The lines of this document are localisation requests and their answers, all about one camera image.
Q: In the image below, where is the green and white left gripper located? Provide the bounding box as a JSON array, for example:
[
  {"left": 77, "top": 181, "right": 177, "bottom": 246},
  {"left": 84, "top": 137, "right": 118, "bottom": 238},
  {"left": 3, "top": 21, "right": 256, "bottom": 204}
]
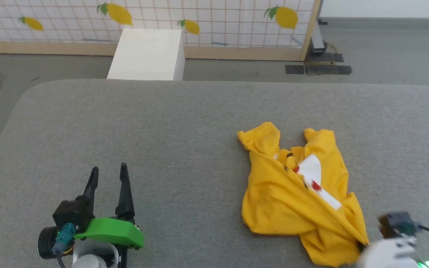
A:
[{"left": 38, "top": 162, "right": 145, "bottom": 268}]

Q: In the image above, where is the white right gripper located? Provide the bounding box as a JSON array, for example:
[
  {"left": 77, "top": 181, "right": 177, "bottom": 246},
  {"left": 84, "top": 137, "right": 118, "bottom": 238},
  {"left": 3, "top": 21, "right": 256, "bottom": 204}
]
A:
[{"left": 356, "top": 237, "right": 429, "bottom": 268}]

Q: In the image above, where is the yellow tiger face t-shirt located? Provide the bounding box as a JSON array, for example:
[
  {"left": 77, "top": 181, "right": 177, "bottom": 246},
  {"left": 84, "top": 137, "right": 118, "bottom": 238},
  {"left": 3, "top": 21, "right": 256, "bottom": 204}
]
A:
[{"left": 237, "top": 122, "right": 370, "bottom": 268}]

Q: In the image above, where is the white box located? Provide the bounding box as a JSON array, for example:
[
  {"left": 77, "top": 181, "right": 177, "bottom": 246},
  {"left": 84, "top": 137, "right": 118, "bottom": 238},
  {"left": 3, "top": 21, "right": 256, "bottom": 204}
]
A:
[{"left": 107, "top": 28, "right": 186, "bottom": 81}]

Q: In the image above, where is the lemon print grid partition screen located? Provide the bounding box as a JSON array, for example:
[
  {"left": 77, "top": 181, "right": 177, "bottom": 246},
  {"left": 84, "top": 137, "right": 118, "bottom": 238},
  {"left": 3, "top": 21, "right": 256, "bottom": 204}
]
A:
[{"left": 0, "top": 0, "right": 322, "bottom": 62}]

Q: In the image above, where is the grey metal stand leg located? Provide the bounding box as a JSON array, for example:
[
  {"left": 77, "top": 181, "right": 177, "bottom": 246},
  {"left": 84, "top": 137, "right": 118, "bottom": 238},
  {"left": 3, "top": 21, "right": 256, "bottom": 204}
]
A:
[{"left": 309, "top": 0, "right": 328, "bottom": 55}]

